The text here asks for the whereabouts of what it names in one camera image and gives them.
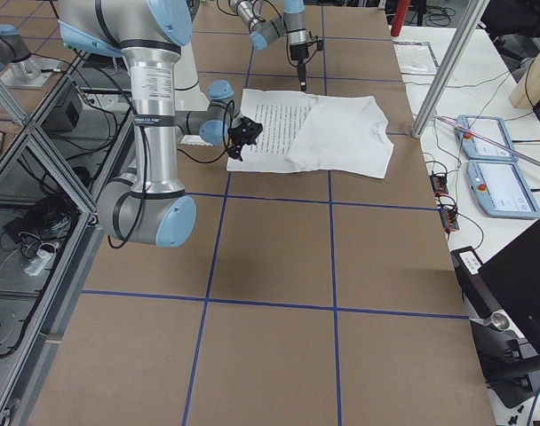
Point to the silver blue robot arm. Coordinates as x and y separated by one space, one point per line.
290 23
148 203

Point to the blue teach pendant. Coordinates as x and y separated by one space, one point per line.
487 139
501 190

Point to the grey electrical box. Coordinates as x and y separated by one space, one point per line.
65 113

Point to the orange black circuit module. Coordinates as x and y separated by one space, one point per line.
439 183

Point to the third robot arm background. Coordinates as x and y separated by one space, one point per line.
19 69

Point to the aluminium profile frame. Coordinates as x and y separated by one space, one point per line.
49 184

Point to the white long-sleeve printed shirt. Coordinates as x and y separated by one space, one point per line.
305 132

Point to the wooden beam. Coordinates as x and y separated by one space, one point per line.
527 91

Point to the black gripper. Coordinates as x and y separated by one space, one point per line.
237 151
298 53

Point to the lower blue teach pendant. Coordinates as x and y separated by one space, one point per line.
501 190

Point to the red fire extinguisher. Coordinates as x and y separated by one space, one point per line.
399 17

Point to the aluminium frame post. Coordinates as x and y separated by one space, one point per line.
453 54

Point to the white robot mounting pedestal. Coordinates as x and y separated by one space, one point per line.
188 95

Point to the white power strip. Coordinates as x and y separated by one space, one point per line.
42 258

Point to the upper blue teach pendant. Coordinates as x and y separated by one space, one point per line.
487 139

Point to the clear plastic garment bag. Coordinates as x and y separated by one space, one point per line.
416 58

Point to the black laptop computer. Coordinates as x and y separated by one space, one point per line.
513 277

